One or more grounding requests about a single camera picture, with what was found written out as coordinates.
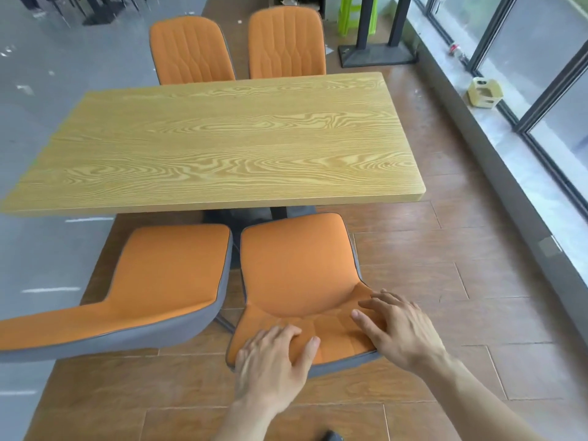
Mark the person's right forearm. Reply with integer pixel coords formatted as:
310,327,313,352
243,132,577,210
420,354,548,441

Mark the green plastic stool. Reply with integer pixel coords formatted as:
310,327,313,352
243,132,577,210
337,0,379,37

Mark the person's left forearm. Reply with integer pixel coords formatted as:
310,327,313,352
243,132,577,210
212,398,282,441

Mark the person's right hand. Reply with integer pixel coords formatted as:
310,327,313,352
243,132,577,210
351,290,454,375

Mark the black metal stand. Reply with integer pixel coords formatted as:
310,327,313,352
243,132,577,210
338,0,419,69

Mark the wooden dining table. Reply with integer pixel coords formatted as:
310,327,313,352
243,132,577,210
0,72,427,218

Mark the group of black chairs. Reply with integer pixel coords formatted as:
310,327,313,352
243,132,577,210
17,0,149,27

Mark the orange chair with grey back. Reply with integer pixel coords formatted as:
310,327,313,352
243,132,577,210
225,213,385,380
149,16,237,86
0,224,233,364
248,6,327,80

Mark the person's left hand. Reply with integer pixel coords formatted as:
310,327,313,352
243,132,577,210
235,324,321,412

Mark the black window frame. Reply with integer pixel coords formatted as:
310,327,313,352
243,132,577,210
413,0,588,218

